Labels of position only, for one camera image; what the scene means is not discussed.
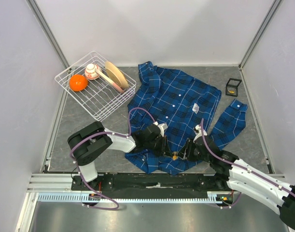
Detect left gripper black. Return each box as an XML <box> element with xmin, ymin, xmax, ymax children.
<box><xmin>144</xmin><ymin>134</ymin><xmax>173</xmax><ymax>158</ymax></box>

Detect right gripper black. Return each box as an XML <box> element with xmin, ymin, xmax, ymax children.
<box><xmin>175</xmin><ymin>138</ymin><xmax>211</xmax><ymax>163</ymax></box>

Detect amber round brooch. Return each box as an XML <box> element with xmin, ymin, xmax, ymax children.
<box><xmin>228</xmin><ymin>89</ymin><xmax>235</xmax><ymax>94</ymax></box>
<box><xmin>172</xmin><ymin>152</ymin><xmax>179</xmax><ymax>160</ymax></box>

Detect blue plaid shirt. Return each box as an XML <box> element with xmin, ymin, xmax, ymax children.
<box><xmin>125</xmin><ymin>61</ymin><xmax>248</xmax><ymax>175</ymax></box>

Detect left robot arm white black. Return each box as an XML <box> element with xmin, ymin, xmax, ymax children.
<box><xmin>68</xmin><ymin>121</ymin><xmax>173</xmax><ymax>190</ymax></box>

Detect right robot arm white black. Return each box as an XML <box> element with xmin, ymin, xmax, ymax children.
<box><xmin>173</xmin><ymin>135</ymin><xmax>295</xmax><ymax>230</ymax></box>

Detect right black display box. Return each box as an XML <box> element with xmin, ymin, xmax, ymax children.
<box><xmin>225</xmin><ymin>78</ymin><xmax>242</xmax><ymax>97</ymax></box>

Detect beige wooden plate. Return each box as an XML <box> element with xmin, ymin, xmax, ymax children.
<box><xmin>105</xmin><ymin>61</ymin><xmax>129</xmax><ymax>89</ymax></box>

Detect white red patterned cup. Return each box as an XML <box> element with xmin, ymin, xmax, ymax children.
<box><xmin>84</xmin><ymin>63</ymin><xmax>99</xmax><ymax>80</ymax></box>

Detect orange bowl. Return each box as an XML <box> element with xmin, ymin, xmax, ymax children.
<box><xmin>69</xmin><ymin>74</ymin><xmax>88</xmax><ymax>92</ymax></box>

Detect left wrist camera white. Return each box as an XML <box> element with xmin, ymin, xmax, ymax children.
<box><xmin>154</xmin><ymin>122</ymin><xmax>168</xmax><ymax>137</ymax></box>

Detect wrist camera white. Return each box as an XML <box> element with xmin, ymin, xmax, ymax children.
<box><xmin>193</xmin><ymin>125</ymin><xmax>208</xmax><ymax>143</ymax></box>
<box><xmin>154</xmin><ymin>122</ymin><xmax>168</xmax><ymax>137</ymax></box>

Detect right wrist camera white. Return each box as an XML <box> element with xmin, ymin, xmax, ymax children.
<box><xmin>193</xmin><ymin>125</ymin><xmax>208</xmax><ymax>143</ymax></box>

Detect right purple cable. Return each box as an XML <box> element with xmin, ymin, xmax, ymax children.
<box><xmin>199</xmin><ymin>117</ymin><xmax>295</xmax><ymax>209</ymax></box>

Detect purple cable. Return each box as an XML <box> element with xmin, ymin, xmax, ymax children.
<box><xmin>69</xmin><ymin>107</ymin><xmax>159</xmax><ymax>210</ymax></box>
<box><xmin>199</xmin><ymin>117</ymin><xmax>295</xmax><ymax>209</ymax></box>

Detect slotted cable duct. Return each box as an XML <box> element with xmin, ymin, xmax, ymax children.
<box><xmin>38</xmin><ymin>192</ymin><xmax>229</xmax><ymax>203</ymax></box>

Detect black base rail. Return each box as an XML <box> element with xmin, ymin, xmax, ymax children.
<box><xmin>70</xmin><ymin>172</ymin><xmax>227</xmax><ymax>199</ymax></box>

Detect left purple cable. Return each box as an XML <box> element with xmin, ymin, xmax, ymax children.
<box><xmin>69</xmin><ymin>107</ymin><xmax>159</xmax><ymax>210</ymax></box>

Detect white wire basket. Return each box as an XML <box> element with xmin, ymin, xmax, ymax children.
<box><xmin>55</xmin><ymin>51</ymin><xmax>136</xmax><ymax>121</ymax></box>

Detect wooden spoon pink handle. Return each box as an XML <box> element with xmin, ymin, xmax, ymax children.
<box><xmin>95</xmin><ymin>69</ymin><xmax>124</xmax><ymax>94</ymax></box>

